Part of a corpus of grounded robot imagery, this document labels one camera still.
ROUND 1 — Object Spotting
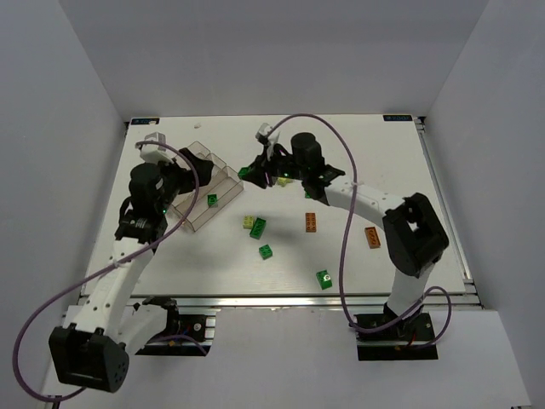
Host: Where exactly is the orange 2x4 lego plate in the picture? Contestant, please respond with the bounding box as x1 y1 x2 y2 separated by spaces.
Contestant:
305 212 317 233

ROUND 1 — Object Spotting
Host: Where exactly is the purple cable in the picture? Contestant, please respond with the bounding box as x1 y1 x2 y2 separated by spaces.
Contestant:
259 113 453 344
11 142 201 401

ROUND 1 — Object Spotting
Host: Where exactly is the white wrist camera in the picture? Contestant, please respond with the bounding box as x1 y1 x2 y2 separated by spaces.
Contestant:
135 132 173 164
255 123 279 147

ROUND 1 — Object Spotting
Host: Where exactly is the upturned orange lego plate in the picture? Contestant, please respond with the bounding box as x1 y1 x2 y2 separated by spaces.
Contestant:
364 227 381 249

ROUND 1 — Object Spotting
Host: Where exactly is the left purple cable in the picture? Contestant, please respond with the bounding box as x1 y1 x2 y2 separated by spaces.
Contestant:
11 142 201 401

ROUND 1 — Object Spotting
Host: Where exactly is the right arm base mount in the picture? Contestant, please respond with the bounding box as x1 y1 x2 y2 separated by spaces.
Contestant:
356 313 439 362

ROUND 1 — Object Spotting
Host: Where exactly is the aluminium table edge rail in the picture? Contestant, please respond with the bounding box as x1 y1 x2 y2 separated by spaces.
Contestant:
414 116 485 309

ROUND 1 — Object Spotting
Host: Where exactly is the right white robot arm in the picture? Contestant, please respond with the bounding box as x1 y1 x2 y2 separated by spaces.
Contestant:
242 130 449 317

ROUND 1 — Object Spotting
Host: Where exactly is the small green lego brick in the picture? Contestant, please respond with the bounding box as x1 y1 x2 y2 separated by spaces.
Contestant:
238 167 251 181

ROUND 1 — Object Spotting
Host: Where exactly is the green lego with eyes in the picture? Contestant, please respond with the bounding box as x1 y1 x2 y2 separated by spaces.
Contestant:
316 270 333 291

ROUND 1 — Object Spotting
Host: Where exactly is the light yellow 2x2 lego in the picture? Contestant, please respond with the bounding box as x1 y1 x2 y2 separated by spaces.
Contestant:
242 215 255 229

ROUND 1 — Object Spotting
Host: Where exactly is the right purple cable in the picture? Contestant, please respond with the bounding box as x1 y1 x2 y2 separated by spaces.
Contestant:
259 113 453 344

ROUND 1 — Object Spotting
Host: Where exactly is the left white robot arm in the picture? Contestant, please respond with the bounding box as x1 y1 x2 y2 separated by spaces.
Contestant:
49 148 214 393

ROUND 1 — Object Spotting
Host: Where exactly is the light yellow-green curved lego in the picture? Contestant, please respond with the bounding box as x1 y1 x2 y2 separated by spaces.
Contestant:
277 177 293 187

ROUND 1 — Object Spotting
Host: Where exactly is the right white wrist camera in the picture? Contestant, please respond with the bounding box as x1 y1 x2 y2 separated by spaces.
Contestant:
255 123 279 147

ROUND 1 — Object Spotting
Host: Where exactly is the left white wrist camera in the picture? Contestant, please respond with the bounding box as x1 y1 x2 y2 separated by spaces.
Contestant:
135 132 173 164

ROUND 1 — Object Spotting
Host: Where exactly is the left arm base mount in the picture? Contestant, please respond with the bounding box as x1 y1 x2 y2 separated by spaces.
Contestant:
132 296 212 356

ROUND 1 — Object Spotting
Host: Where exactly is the clear compartment organizer tray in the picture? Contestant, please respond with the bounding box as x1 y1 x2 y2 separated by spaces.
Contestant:
180 141 244 233

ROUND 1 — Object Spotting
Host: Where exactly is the green 2x2 lego brick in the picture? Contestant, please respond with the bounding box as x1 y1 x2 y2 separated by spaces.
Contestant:
258 245 273 260

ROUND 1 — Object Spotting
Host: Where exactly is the green lego with printed face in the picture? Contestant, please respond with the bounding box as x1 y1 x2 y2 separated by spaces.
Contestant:
207 194 218 208

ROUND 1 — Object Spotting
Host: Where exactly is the upturned green 2x4 lego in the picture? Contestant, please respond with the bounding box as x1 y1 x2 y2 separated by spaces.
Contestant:
250 217 267 239

